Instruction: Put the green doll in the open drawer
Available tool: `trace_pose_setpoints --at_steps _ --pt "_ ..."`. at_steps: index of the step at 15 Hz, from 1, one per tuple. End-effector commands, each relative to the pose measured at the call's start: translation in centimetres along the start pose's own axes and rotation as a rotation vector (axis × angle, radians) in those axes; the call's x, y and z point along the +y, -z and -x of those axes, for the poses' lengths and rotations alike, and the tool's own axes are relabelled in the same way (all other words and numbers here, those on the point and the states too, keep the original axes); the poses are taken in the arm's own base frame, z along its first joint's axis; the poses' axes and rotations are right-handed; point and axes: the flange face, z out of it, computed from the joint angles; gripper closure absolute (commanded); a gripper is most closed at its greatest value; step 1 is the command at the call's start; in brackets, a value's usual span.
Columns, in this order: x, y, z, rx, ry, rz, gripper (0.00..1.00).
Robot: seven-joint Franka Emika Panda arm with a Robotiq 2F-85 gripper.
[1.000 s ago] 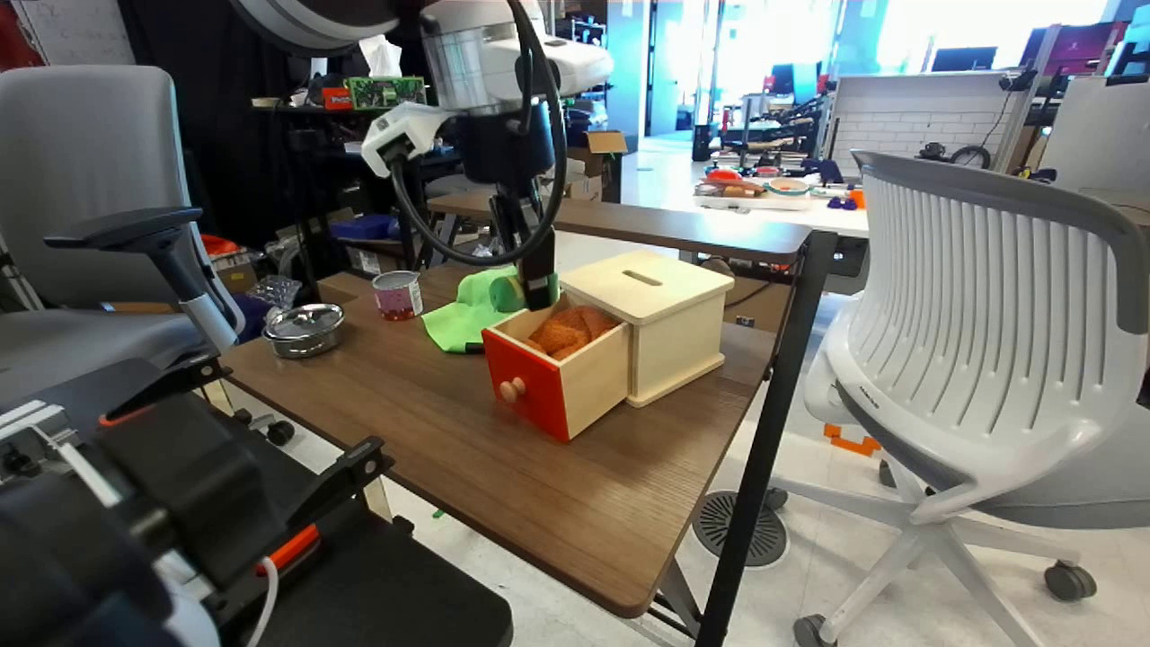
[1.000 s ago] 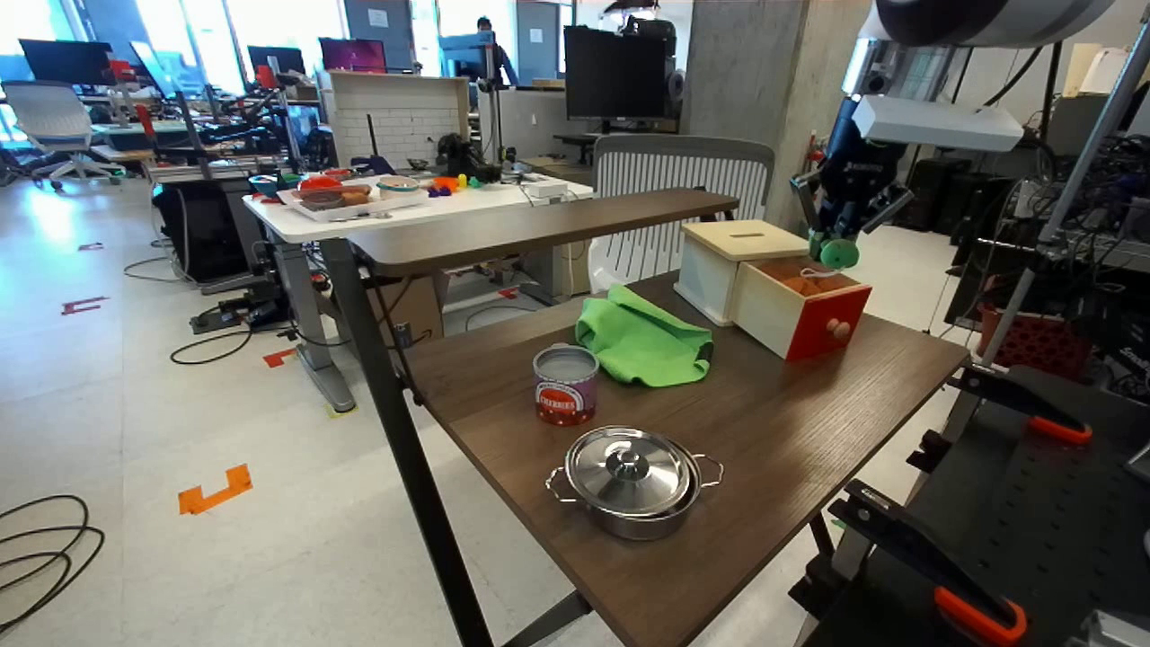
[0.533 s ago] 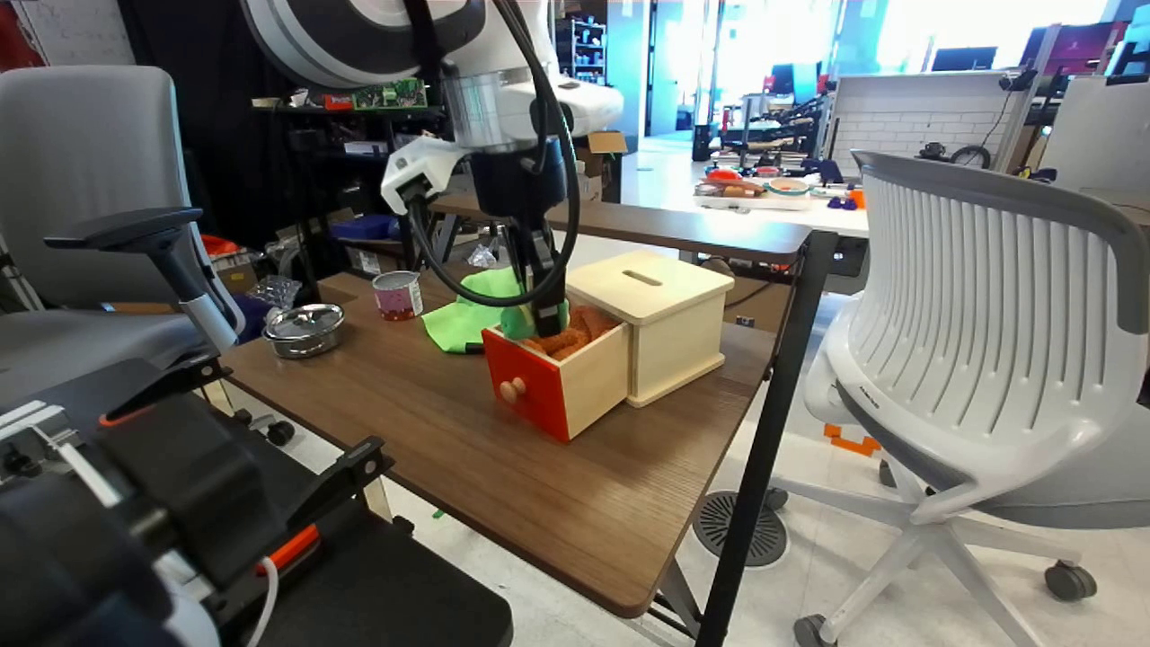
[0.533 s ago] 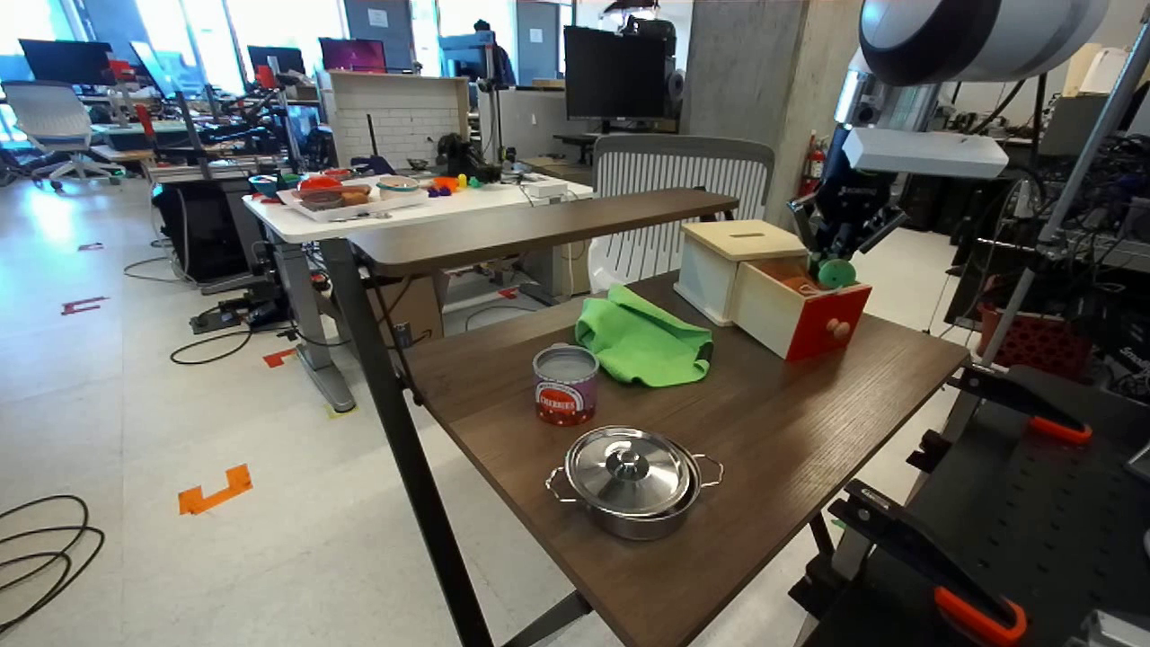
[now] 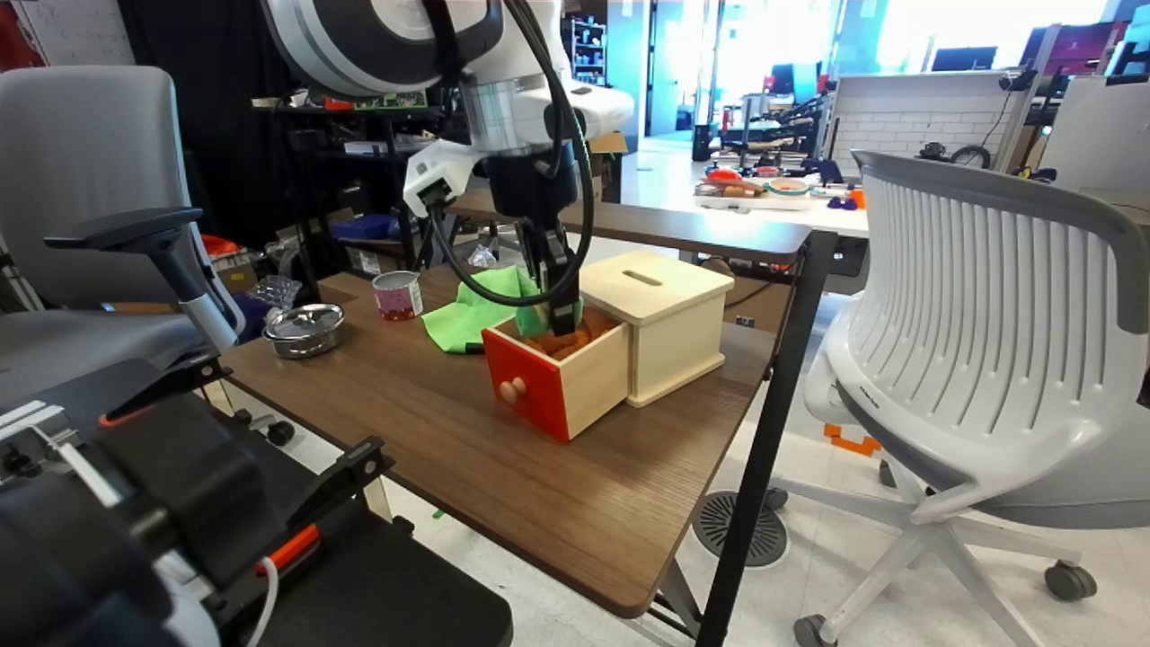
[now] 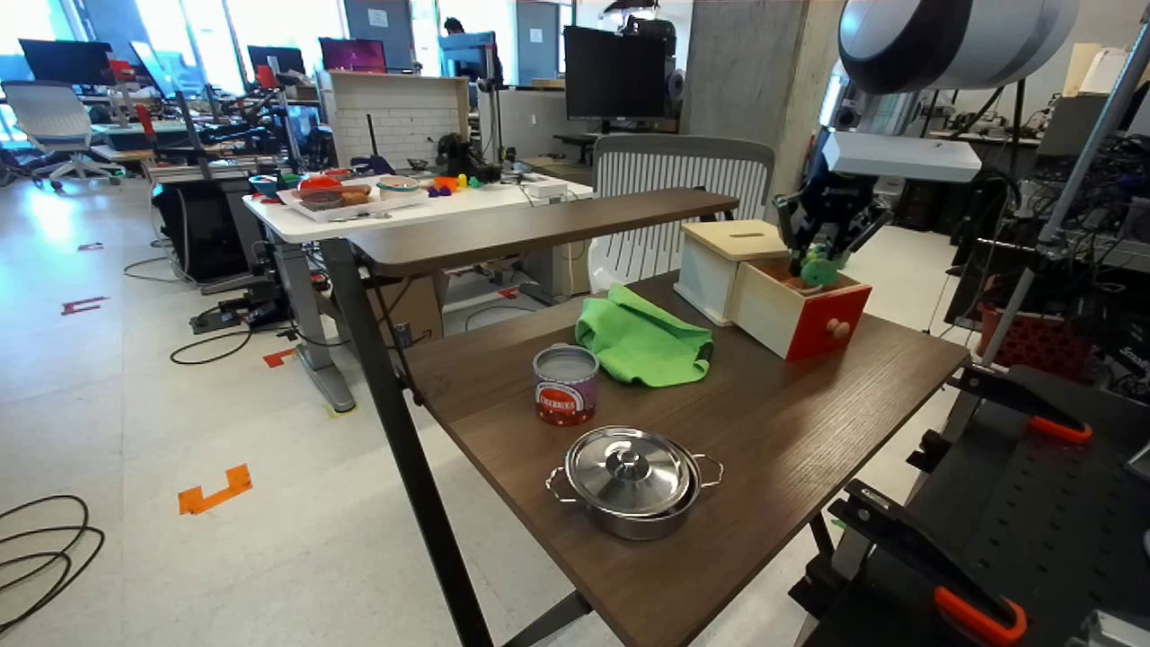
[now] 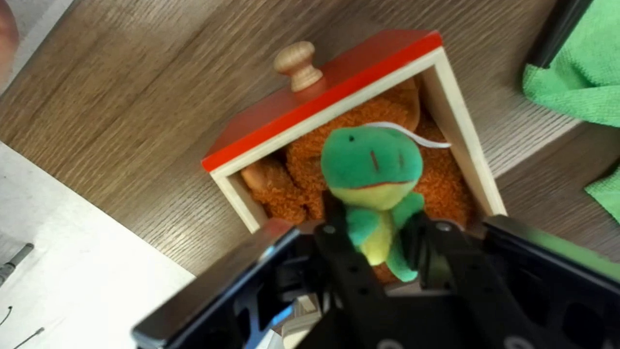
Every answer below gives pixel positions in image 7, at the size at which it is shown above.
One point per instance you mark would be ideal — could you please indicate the red wooden drawer with knob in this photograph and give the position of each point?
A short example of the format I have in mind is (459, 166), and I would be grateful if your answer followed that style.
(336, 81)

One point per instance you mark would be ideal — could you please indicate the green yellow plush frog doll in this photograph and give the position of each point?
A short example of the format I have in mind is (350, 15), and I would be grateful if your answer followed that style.
(369, 162)

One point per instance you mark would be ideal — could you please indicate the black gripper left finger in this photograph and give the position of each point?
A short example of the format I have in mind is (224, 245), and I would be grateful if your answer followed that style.
(340, 272)

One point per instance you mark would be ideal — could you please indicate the green microfibre cloth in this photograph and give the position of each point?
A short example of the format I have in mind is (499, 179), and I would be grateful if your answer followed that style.
(588, 71)

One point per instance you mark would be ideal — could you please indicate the orange fuzzy cloth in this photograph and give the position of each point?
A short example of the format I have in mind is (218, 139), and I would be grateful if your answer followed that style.
(304, 176)

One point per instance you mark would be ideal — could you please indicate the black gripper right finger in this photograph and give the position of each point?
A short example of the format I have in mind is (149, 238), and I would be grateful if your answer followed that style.
(453, 278)

